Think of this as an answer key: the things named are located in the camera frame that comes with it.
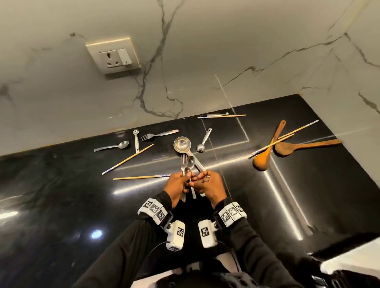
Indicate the person's right hand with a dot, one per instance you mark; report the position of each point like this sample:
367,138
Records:
210,187

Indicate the person's left hand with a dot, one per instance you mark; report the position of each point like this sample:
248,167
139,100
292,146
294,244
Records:
175,187

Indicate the blue-tipped bamboo chopstick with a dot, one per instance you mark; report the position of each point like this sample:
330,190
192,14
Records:
271,145
127,159
298,129
141,177
222,116

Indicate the small steel round scoop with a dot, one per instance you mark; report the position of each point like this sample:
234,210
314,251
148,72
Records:
201,147

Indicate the large steel ladle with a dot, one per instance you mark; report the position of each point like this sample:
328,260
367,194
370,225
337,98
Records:
182,145

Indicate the orange wooden spatula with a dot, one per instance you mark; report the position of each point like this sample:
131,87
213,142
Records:
261,161

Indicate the small steel measuring spoon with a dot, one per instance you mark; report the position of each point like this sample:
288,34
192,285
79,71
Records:
136,142

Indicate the small metal spoon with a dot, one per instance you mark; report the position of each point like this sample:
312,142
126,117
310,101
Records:
218,114

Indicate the brown wooden spatula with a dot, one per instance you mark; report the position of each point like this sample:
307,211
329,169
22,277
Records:
285,148

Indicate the person's right forearm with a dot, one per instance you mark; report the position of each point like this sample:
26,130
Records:
255,252

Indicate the person's left forearm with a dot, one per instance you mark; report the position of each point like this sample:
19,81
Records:
124,255

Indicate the person's black clothed torso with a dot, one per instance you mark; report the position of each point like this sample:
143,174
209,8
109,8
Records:
207,280

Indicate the white marker left wristband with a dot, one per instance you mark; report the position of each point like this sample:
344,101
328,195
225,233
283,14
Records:
154,209

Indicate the white marker wristband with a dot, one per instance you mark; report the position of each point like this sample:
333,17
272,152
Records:
231,212
154,209

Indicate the white marker right wristband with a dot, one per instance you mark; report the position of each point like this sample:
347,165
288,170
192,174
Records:
231,212

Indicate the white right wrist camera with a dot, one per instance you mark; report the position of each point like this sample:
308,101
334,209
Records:
207,236

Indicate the white wall socket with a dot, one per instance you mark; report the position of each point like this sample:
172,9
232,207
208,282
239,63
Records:
112,57

